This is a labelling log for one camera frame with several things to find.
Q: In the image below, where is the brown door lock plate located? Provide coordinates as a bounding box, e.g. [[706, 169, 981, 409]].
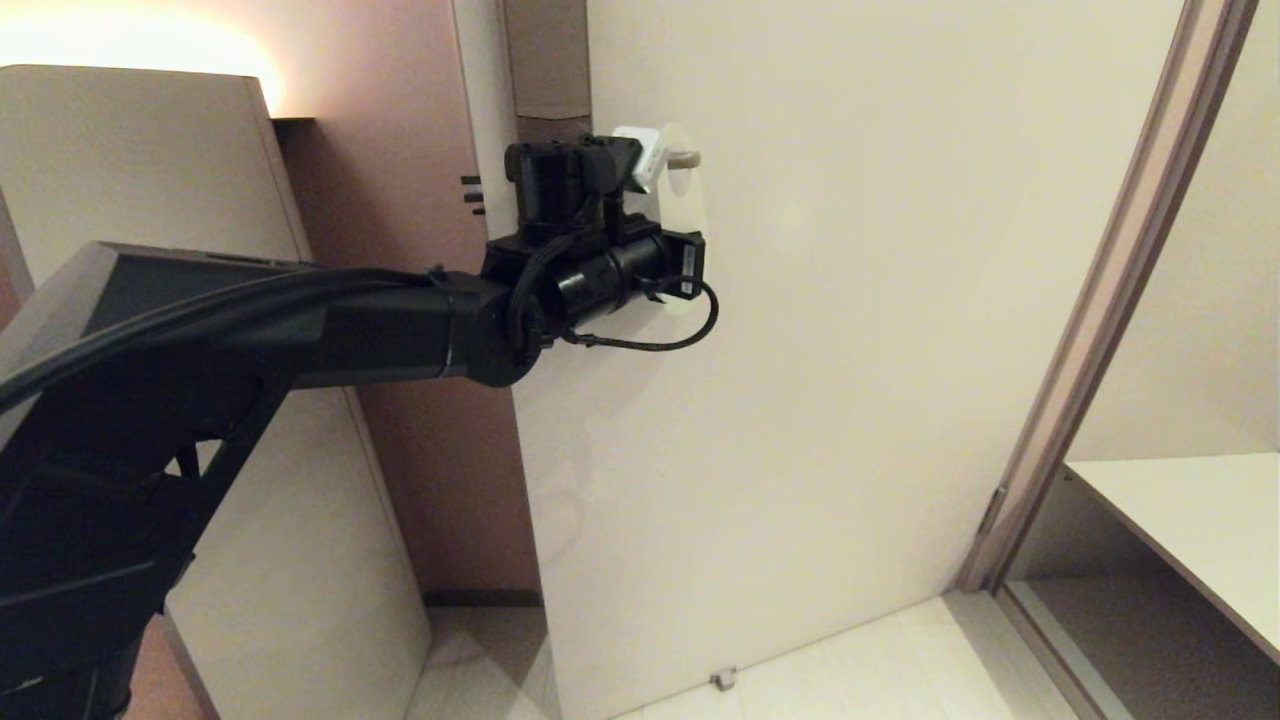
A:
[[503, 0, 593, 143]]

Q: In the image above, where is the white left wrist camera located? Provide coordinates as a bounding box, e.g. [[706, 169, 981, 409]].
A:
[[612, 125, 669, 194]]

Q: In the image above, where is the brown leather chair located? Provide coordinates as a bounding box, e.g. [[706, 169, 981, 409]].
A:
[[110, 610, 216, 720]]

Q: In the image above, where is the dark baseboard strip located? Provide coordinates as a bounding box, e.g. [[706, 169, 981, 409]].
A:
[[421, 589, 545, 609]]

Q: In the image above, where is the white shelf board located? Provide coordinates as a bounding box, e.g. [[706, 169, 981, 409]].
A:
[[1061, 452, 1280, 668]]

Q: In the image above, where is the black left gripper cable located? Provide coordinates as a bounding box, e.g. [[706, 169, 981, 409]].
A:
[[560, 277, 721, 353]]

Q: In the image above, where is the brown door frame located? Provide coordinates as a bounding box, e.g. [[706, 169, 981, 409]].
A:
[[955, 0, 1262, 594]]

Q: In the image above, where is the beige cabinet panel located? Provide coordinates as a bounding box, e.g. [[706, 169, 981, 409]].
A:
[[0, 63, 434, 720]]

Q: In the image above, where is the white door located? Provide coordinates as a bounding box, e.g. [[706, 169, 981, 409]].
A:
[[453, 0, 1193, 720]]

